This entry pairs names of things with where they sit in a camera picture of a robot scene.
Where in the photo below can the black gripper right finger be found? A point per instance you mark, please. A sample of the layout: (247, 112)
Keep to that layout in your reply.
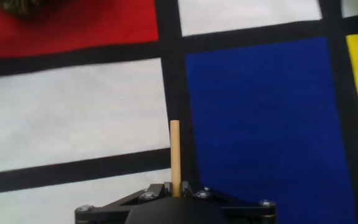
(247, 213)

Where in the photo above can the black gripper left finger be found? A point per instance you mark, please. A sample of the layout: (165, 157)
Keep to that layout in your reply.
(104, 213)

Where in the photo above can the short wooden stick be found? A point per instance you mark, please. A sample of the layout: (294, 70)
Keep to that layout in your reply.
(175, 155)

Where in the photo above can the antique brown brass rotary phone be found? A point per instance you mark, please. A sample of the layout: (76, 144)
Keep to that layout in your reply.
(17, 6)

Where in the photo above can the Mondrian pattern tablecloth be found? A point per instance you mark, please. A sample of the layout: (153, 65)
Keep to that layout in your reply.
(259, 109)

